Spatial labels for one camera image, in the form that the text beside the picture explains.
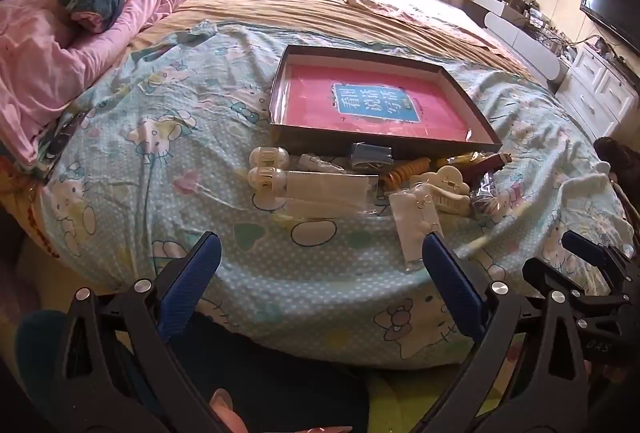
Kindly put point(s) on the white low desk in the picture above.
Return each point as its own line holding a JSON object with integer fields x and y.
{"x": 492, "y": 3}

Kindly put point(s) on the white and grey bench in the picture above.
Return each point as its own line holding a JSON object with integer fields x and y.
{"x": 525, "y": 43}

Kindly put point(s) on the small clear packet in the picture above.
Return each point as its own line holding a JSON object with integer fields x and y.
{"x": 320, "y": 162}

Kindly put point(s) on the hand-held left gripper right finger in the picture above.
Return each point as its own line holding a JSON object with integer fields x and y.
{"x": 450, "y": 283}

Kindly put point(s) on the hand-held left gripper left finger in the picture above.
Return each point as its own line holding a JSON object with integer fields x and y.
{"x": 192, "y": 283}

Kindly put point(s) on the white fluffy cloth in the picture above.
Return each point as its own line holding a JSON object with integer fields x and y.
{"x": 590, "y": 188}

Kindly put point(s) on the yellow hair clip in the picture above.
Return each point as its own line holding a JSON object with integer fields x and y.
{"x": 465, "y": 158}

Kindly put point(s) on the brown hair clip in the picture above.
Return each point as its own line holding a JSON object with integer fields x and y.
{"x": 492, "y": 162}

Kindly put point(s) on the long clear packet white card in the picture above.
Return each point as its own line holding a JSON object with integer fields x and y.
{"x": 325, "y": 188}

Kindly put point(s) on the dark brown furry object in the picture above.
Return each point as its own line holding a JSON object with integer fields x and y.
{"x": 617, "y": 155}

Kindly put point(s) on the small grey-blue box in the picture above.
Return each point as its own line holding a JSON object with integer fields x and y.
{"x": 370, "y": 157}

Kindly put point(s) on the black flat television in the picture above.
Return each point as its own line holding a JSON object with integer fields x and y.
{"x": 612, "y": 3}

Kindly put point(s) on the pink book with blue label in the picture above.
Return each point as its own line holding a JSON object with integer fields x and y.
{"x": 310, "y": 103}

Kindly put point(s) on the crinkled packet dark contents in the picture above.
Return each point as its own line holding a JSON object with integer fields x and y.
{"x": 484, "y": 195}

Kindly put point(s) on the white drawer dresser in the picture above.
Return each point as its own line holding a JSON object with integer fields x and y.
{"x": 595, "y": 88}

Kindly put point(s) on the yellow-green floor mat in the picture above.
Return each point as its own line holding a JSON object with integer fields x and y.
{"x": 400, "y": 393}

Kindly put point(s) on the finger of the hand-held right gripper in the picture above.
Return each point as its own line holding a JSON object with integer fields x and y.
{"x": 582, "y": 243}
{"x": 550, "y": 278}

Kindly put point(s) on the clear packet with earring card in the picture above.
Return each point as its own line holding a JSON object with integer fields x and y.
{"x": 415, "y": 233}

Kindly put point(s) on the large cream hair claw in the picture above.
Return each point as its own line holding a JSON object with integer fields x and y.
{"x": 445, "y": 190}

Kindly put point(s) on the tan striped blanket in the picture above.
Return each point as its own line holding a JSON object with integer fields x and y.
{"x": 300, "y": 8}

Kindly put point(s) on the person's leg in dark trousers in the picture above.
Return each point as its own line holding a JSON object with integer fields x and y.
{"x": 280, "y": 383}

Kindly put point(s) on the shallow cardboard box tray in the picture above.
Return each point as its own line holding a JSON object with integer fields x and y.
{"x": 380, "y": 140}

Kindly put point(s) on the small cream hair claw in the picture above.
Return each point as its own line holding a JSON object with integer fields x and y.
{"x": 267, "y": 157}
{"x": 267, "y": 185}

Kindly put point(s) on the pink quilt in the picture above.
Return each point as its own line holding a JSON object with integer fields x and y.
{"x": 50, "y": 53}

